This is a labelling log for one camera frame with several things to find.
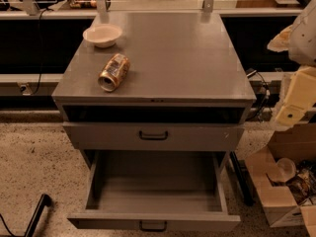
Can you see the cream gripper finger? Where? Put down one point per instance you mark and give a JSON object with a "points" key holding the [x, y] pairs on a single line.
{"points": [[300, 96], [280, 42]]}

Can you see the orange soda can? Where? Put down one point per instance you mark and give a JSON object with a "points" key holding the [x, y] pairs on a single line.
{"points": [[114, 72]]}

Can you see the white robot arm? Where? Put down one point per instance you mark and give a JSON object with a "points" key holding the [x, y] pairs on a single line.
{"points": [[302, 48]]}

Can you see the grey metal drawer cabinet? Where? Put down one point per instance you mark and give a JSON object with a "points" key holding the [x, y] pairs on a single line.
{"points": [[183, 69]]}

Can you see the open grey bottom drawer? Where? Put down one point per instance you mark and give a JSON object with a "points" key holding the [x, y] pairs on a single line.
{"points": [[155, 191]]}

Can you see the closed grey upper drawer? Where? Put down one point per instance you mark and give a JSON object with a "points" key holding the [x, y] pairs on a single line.
{"points": [[153, 136]]}

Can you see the clear plastic cup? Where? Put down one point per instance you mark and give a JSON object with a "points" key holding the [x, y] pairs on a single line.
{"points": [[286, 170]]}

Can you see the dark crumpled snack bag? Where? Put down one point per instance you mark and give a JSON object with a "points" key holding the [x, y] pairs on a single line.
{"points": [[303, 184]]}

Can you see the black metal leg right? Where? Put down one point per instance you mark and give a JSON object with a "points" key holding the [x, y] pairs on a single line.
{"points": [[241, 179]]}

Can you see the white paper bowl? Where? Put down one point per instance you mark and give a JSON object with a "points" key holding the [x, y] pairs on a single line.
{"points": [[103, 35]]}

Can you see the black chair leg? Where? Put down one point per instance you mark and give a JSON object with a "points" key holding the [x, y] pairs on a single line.
{"points": [[44, 201]]}

